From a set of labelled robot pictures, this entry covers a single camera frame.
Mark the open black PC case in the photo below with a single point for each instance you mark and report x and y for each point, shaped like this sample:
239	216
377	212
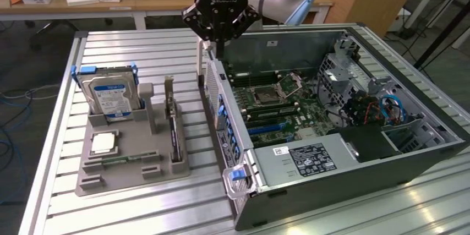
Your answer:
330	191

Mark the silver CPU chip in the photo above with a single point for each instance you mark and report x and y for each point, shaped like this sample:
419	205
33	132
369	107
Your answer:
103	143

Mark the beige corner stop bracket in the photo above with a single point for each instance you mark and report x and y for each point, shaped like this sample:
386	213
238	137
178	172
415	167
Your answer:
202	61

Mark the hard disk with blue caddy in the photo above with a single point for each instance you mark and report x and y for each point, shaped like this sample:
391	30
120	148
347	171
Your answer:
110	94

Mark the CPU socket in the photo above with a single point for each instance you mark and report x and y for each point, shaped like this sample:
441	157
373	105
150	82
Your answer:
264	96

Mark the bare green RAM stick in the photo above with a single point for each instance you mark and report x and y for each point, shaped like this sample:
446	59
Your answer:
120	160

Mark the grey printed parts rack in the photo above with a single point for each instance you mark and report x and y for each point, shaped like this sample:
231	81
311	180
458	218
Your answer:
147	141

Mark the metal disk bay cage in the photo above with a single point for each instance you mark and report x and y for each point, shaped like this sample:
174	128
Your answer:
341	81

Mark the green motherboard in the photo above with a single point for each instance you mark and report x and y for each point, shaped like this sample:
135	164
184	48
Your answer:
271	136

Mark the grey power supply unit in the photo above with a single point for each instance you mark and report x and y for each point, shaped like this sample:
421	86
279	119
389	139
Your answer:
271	169

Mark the blue case latch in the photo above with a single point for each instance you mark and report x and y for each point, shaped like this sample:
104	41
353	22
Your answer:
235	176

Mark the expansion slot with blue latch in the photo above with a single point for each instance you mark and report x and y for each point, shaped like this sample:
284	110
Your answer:
267	129

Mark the labelled RAM stick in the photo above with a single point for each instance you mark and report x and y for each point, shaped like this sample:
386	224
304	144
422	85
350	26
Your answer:
271	112

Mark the metal socket cover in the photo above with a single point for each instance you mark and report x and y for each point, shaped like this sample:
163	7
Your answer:
291	82

